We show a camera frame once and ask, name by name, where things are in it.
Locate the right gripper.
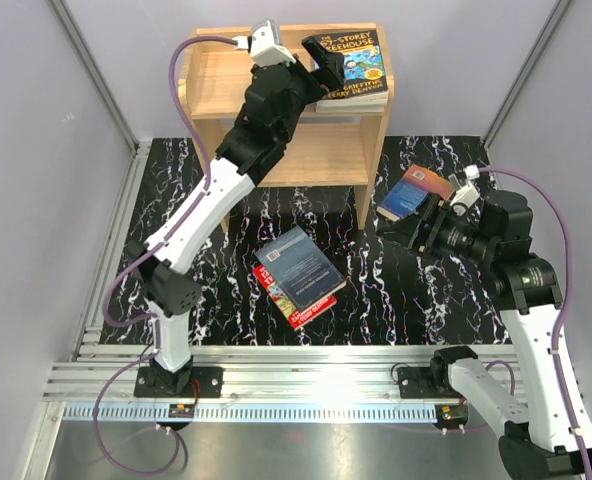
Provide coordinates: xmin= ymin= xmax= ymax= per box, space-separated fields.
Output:
xmin=376 ymin=192 xmax=497 ymax=266

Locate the blue sunset cover book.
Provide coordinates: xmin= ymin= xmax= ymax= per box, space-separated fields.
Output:
xmin=376 ymin=164 xmax=454 ymax=221

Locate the black 169-storey treehouse book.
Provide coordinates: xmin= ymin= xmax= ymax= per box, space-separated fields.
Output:
xmin=315 ymin=29 xmax=388 ymax=100

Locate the purple 117-storey treehouse book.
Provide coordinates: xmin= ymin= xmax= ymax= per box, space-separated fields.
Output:
xmin=315 ymin=92 xmax=388 ymax=114

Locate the red 13-storey treehouse book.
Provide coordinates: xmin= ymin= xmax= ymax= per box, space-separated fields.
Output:
xmin=253 ymin=265 xmax=337 ymax=330

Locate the grey-blue dark cover book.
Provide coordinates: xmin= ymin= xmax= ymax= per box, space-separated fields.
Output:
xmin=255 ymin=226 xmax=347 ymax=311

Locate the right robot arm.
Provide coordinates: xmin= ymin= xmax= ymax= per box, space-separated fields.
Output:
xmin=410 ymin=191 xmax=592 ymax=479

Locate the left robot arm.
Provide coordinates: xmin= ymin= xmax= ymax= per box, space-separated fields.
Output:
xmin=128 ymin=32 xmax=345 ymax=397

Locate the light wooden bookshelf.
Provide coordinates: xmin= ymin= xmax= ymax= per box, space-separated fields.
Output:
xmin=169 ymin=20 xmax=395 ymax=228

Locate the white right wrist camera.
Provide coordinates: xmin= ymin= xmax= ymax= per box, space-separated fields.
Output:
xmin=448 ymin=165 xmax=480 ymax=216

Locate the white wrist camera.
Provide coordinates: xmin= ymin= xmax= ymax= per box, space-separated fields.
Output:
xmin=233 ymin=19 xmax=296 ymax=67
xmin=448 ymin=165 xmax=480 ymax=216

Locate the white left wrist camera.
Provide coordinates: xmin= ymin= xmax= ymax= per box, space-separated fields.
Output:
xmin=233 ymin=19 xmax=296 ymax=67

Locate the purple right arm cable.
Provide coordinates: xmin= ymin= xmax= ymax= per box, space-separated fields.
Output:
xmin=385 ymin=167 xmax=592 ymax=480

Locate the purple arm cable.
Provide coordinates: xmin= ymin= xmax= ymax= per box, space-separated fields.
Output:
xmin=385 ymin=167 xmax=592 ymax=480
xmin=90 ymin=38 xmax=250 ymax=474

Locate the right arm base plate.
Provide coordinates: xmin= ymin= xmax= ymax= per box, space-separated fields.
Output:
xmin=391 ymin=364 xmax=460 ymax=400

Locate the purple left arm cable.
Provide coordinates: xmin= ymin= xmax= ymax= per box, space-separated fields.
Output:
xmin=90 ymin=38 xmax=250 ymax=474

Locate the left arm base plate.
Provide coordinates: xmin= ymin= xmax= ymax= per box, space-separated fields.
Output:
xmin=133 ymin=366 xmax=225 ymax=399

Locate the aluminium mounting rail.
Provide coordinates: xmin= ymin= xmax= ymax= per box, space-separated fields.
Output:
xmin=43 ymin=344 xmax=527 ymax=406

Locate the slotted cable duct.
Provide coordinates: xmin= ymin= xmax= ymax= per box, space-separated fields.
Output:
xmin=64 ymin=402 xmax=437 ymax=424

